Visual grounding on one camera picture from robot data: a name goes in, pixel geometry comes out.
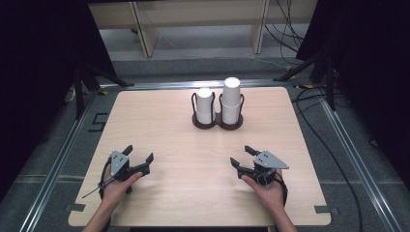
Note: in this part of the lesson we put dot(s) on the person's right hand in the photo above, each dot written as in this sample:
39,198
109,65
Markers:
270,195

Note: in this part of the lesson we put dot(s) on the black tripod stand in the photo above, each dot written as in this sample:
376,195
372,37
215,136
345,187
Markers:
328,80
79,90

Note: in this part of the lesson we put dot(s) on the metal floor rail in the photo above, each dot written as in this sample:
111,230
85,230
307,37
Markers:
357,161
180,84
54,170

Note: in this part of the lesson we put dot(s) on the black curtain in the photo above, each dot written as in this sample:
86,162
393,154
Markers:
38,80
370,64

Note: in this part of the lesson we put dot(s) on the tall stack of white cups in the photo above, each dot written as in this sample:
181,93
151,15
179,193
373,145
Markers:
231,93

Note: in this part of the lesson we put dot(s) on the light wooden bench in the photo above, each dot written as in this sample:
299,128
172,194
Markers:
145,35

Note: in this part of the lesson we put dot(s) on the yellow tape piece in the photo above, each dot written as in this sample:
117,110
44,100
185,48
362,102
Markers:
290,72
304,86

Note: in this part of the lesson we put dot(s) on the dark brown cup holder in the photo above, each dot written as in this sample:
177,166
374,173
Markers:
219,124

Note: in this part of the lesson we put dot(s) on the short stack of white cups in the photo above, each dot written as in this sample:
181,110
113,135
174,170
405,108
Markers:
205,103

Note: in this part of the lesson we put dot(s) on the person's left hand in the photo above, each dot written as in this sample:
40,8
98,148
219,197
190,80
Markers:
116,191

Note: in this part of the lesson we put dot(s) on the grey tape strip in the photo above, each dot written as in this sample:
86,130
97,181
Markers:
324,210
76,208

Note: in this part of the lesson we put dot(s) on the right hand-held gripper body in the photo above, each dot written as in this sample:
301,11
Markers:
267,161

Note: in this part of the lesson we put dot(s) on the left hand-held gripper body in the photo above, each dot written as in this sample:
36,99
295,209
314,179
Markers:
120,161

